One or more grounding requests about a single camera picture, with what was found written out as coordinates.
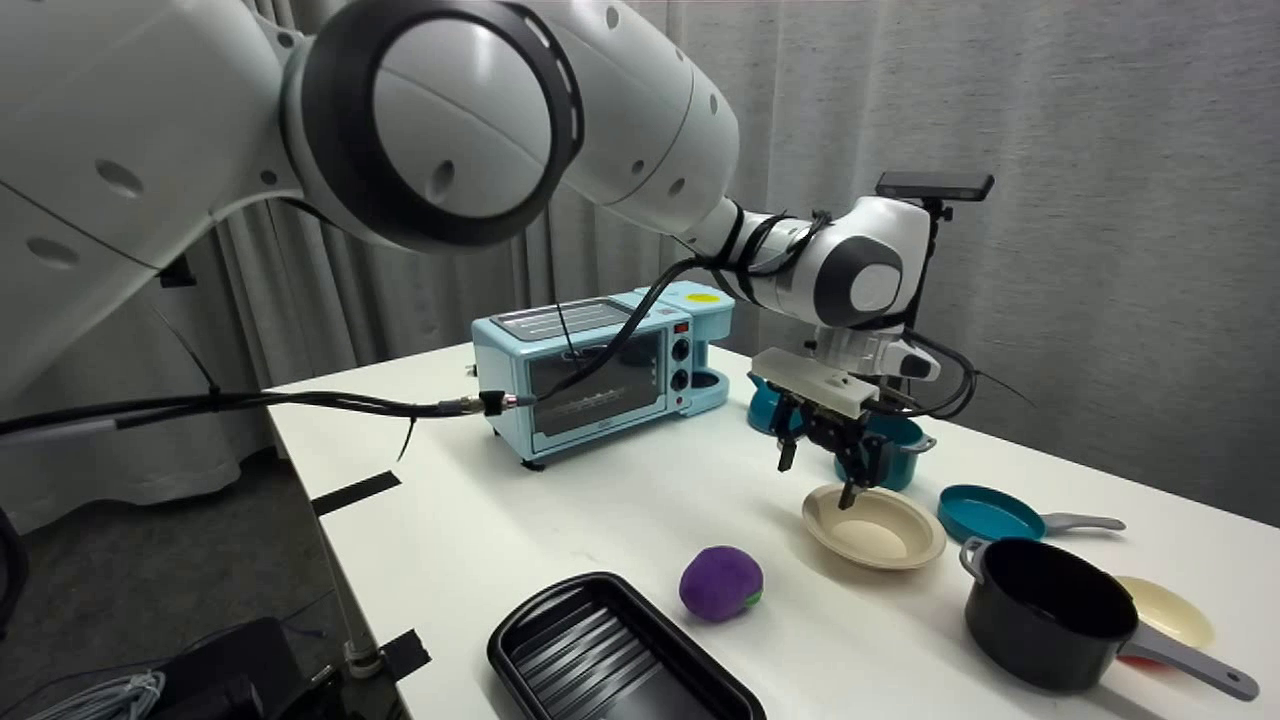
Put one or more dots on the black tape strip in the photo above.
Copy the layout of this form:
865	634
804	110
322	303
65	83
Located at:
355	492
405	655

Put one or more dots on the teal toy pot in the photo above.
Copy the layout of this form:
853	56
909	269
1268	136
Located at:
905	455

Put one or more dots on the beige bowl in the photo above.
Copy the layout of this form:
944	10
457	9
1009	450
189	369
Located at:
880	535

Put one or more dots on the black bag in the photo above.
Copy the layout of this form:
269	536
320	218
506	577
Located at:
230	670

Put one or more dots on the grey curtain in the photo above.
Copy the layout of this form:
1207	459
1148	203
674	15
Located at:
1120	220

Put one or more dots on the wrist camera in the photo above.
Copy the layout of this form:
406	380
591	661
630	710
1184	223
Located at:
812	382

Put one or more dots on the cream plate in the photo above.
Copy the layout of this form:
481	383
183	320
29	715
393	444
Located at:
1175	612

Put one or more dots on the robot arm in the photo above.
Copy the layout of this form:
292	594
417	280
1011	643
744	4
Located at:
200	130

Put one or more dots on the teal toy cup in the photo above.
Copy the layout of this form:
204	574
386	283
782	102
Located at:
762	405

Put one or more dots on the black baking tray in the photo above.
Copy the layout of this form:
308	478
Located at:
600	655

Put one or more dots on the toaster oven door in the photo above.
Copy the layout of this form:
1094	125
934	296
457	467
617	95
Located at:
600	385

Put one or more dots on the black oven knob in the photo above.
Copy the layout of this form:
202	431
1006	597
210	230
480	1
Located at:
680	380
680	350

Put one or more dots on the light blue toaster oven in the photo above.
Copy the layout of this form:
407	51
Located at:
600	380

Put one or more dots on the camera on mount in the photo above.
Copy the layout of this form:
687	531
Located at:
935	186

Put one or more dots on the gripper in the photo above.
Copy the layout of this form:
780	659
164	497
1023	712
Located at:
832	425

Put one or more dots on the purple toy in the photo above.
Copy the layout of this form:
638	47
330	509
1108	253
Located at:
718	585

